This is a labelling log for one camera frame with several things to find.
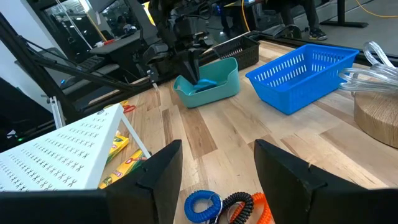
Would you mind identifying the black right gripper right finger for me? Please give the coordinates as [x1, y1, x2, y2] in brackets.
[254, 138, 398, 224]

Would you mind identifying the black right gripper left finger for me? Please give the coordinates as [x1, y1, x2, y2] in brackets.
[0, 139, 183, 224]

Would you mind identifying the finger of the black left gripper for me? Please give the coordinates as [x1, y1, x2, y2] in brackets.
[190, 49, 201, 85]
[181, 50, 195, 85]

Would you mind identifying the blue coil wristband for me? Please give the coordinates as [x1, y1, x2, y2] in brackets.
[183, 189, 223, 224]
[188, 78, 219, 95]

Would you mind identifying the yellow green crayon box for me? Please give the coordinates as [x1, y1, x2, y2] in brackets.
[105, 133, 131, 165]
[98, 148, 147, 190]

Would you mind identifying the black coil wristband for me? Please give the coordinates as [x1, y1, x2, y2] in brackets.
[213, 191, 255, 224]

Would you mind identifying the yellow coil wristband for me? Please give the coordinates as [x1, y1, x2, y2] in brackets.
[103, 99, 129, 110]

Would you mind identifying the black desk leg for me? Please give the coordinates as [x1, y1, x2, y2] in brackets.
[319, 0, 369, 29]

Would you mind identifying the teal plastic bin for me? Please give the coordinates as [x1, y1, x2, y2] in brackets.
[172, 57, 241, 109]

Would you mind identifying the black mesh basket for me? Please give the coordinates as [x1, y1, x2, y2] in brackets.
[211, 35, 261, 71]

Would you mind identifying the white perforated metal shelf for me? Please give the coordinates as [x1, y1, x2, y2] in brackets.
[0, 103, 152, 192]

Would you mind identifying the black arched clamp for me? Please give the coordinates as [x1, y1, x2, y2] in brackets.
[272, 24, 303, 40]

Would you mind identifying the blue slotted plastic basket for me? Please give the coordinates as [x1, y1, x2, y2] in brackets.
[244, 43, 361, 116]

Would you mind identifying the person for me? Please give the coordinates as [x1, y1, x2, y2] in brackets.
[264, 0, 329, 42]

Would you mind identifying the yellow hanging cable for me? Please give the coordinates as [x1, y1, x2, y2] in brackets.
[142, 1, 157, 27]

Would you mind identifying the yellow floor cable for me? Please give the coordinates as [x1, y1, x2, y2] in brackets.
[240, 0, 251, 32]
[354, 0, 398, 19]

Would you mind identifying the white aluminium bracket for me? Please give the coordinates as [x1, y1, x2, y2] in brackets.
[47, 95, 67, 131]

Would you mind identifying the clear coiled lamp cord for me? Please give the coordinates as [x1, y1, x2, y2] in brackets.
[338, 40, 398, 94]

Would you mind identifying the black aluminium rig frame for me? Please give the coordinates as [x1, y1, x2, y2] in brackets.
[0, 11, 398, 138]

